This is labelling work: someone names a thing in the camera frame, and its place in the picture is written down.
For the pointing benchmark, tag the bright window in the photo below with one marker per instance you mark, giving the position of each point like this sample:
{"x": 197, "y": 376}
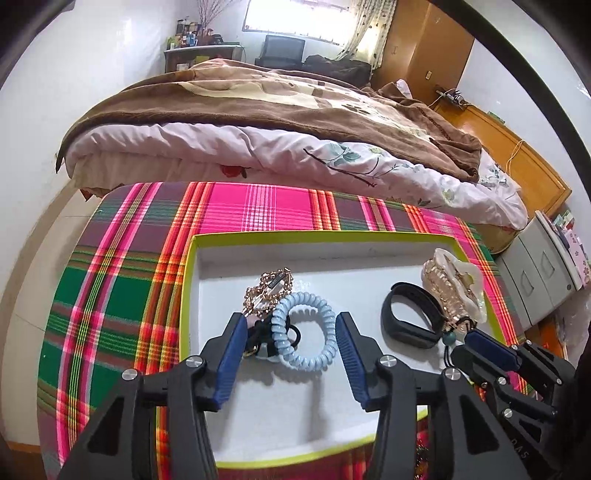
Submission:
{"x": 295, "y": 18}

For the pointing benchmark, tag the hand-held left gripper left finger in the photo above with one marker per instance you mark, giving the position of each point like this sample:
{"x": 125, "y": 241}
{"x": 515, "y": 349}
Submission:
{"x": 231, "y": 360}

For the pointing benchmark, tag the dried branches in vase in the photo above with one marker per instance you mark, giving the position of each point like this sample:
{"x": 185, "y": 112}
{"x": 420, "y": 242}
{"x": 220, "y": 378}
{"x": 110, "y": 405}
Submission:
{"x": 207, "y": 16}

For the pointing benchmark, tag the white floral quilt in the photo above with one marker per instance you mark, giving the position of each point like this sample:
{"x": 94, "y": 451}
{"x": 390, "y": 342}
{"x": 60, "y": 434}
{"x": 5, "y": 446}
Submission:
{"x": 277, "y": 152}

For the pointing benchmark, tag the floral curtain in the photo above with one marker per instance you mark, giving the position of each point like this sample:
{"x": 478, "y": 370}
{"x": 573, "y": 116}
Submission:
{"x": 369, "y": 32}

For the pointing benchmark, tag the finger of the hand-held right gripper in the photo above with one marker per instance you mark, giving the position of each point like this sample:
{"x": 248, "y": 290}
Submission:
{"x": 489, "y": 346}
{"x": 480, "y": 374}

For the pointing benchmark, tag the black smart band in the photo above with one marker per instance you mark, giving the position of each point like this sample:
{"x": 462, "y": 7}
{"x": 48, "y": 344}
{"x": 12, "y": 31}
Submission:
{"x": 401, "y": 330}

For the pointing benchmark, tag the gold hair clip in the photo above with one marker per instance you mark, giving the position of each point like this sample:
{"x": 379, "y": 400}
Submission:
{"x": 265, "y": 288}

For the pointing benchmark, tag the group of small bottles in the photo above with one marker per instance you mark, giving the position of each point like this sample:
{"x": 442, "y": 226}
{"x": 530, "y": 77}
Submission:
{"x": 189, "y": 37}

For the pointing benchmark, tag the dark brown cloth pile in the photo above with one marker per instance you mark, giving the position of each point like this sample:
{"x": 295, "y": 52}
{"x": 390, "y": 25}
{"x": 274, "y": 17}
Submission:
{"x": 337, "y": 69}

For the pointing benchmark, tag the brown fleece blanket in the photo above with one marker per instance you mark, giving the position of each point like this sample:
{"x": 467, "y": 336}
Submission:
{"x": 231, "y": 92}

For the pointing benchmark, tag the pink green plaid tablecloth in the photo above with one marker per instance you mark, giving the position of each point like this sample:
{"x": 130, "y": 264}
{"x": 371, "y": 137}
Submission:
{"x": 115, "y": 300}

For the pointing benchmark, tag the grey drawer cabinet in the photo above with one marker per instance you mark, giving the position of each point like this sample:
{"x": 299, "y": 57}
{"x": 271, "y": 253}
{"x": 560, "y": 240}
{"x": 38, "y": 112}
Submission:
{"x": 531, "y": 277}

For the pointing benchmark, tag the cream and gold claw clip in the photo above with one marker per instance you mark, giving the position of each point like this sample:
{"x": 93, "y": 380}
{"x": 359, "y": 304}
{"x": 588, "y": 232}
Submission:
{"x": 466, "y": 281}

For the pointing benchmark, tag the power strip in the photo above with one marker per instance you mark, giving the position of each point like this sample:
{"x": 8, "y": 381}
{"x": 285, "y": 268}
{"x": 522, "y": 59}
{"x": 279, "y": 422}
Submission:
{"x": 450, "y": 97}

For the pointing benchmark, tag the black office chair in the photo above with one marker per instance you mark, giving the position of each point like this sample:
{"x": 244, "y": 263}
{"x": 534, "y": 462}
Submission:
{"x": 281, "y": 50}

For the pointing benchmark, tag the yellow-green shallow cardboard box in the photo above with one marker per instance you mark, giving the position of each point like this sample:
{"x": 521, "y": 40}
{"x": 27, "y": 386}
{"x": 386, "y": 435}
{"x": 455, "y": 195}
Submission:
{"x": 323, "y": 258}

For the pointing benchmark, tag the wooden wardrobe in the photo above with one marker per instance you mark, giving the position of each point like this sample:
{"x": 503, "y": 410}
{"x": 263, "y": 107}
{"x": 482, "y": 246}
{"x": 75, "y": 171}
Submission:
{"x": 429, "y": 41}

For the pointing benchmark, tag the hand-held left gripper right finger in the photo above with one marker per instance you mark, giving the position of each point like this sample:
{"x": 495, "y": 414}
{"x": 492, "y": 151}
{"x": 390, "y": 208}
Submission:
{"x": 353, "y": 360}

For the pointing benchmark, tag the beige bed base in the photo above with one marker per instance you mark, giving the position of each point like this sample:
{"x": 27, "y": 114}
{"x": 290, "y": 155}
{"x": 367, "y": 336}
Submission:
{"x": 501, "y": 237}

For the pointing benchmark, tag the dark wooden desk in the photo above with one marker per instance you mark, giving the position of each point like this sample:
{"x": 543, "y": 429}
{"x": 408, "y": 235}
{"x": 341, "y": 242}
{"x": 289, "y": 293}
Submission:
{"x": 194, "y": 57}

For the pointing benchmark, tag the wooden bed headboard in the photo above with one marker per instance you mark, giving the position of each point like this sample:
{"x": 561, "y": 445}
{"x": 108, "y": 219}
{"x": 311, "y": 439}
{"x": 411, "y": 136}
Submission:
{"x": 521, "y": 161}

